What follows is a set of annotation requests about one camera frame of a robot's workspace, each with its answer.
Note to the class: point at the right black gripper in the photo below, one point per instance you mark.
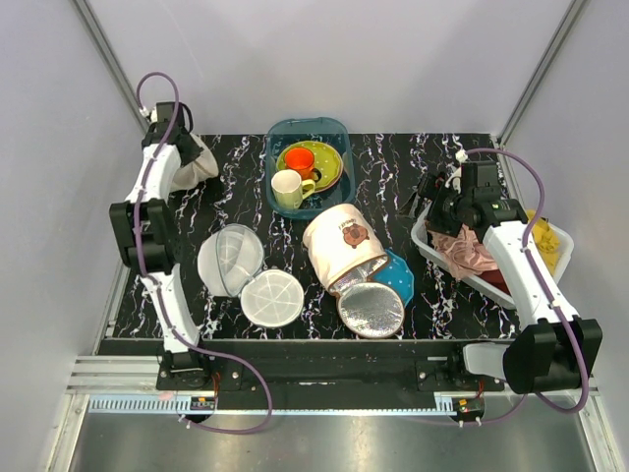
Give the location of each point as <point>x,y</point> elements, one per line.
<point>433,189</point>

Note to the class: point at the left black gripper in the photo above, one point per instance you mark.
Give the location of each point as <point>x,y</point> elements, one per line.
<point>195,149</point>

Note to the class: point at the beige mesh bra laundry bag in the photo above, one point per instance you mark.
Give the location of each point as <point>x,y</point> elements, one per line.
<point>203,167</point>

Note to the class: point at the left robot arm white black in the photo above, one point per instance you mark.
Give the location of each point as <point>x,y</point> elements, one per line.
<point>149,244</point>

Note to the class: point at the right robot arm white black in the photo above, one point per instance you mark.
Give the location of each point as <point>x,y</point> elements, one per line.
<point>555,349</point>

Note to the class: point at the pink bra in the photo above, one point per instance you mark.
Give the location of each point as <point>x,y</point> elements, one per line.
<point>465,255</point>

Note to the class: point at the white open mesh laundry bag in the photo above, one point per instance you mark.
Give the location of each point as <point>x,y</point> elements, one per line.
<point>230,264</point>

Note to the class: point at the cream capybara insulated lunch bag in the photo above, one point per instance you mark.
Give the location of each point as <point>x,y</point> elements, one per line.
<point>345,254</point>

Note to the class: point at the red garment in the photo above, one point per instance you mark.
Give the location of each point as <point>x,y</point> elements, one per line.
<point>496,279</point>

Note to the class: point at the yellow garment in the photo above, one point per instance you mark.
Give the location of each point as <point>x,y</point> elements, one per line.
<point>547,243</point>

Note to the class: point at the blue dotted plate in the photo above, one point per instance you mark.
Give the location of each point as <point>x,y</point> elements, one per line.
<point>397,275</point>

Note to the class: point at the orange cup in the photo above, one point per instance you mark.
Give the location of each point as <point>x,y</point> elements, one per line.
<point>301,160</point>

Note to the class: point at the teal transparent plastic bin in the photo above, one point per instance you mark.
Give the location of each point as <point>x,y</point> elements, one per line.
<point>321,129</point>

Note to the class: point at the green dotted plate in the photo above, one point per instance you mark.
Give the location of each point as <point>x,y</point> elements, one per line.
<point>328,163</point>

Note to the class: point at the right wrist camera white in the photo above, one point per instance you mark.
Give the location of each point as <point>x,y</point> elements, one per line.
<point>461,156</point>

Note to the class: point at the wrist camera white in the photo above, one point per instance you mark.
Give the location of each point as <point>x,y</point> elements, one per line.
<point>461,156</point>
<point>147,113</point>

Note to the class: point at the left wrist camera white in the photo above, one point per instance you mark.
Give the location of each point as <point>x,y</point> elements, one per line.
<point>147,113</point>

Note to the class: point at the cream yellow-handled mug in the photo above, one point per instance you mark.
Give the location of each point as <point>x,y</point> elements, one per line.
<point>290,189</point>

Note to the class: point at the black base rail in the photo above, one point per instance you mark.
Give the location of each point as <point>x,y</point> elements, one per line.
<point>344,376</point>

